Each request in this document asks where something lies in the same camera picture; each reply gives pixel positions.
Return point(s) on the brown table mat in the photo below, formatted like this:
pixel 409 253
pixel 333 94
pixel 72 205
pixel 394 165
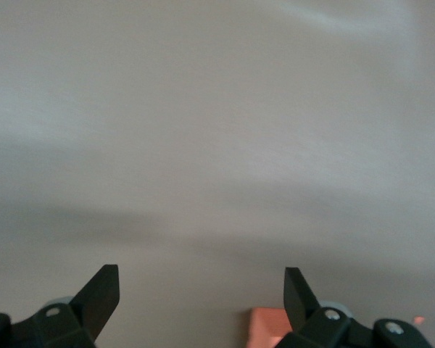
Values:
pixel 217 127

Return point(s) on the tiny orange crumb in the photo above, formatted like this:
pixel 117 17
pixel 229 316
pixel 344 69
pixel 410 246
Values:
pixel 418 319

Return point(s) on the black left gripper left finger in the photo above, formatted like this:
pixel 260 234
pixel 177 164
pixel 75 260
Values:
pixel 90 308

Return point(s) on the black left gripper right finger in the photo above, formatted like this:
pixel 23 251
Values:
pixel 304 308

